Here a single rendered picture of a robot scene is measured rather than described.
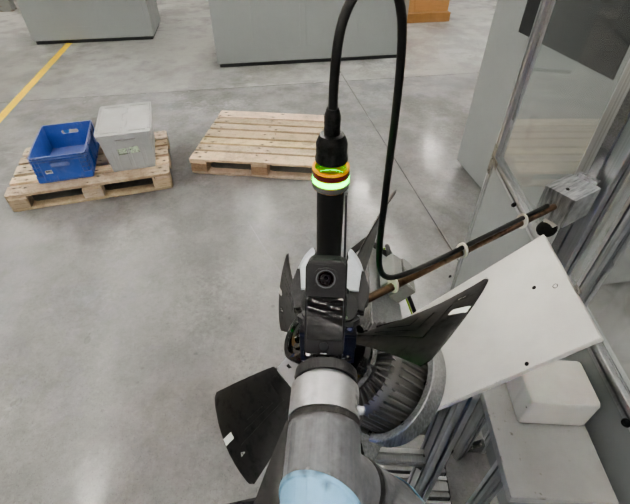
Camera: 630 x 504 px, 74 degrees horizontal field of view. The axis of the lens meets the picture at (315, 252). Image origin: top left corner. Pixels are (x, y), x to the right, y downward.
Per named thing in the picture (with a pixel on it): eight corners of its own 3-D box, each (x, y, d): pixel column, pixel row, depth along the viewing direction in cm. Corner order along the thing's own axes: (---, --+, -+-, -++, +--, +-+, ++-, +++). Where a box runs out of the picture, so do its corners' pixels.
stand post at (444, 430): (409, 504, 170) (486, 329, 93) (411, 529, 164) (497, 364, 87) (398, 503, 170) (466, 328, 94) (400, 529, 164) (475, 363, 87)
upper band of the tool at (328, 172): (335, 174, 52) (336, 153, 50) (355, 190, 49) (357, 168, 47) (305, 184, 50) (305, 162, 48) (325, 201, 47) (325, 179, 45)
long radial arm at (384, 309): (405, 345, 100) (371, 324, 95) (382, 358, 104) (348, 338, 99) (395, 262, 121) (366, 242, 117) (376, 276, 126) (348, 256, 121)
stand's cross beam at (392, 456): (421, 454, 132) (424, 449, 130) (423, 467, 130) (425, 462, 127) (363, 451, 133) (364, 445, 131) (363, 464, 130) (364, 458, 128)
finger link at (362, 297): (340, 274, 59) (324, 321, 52) (340, 265, 57) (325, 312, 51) (373, 281, 58) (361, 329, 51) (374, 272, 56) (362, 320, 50)
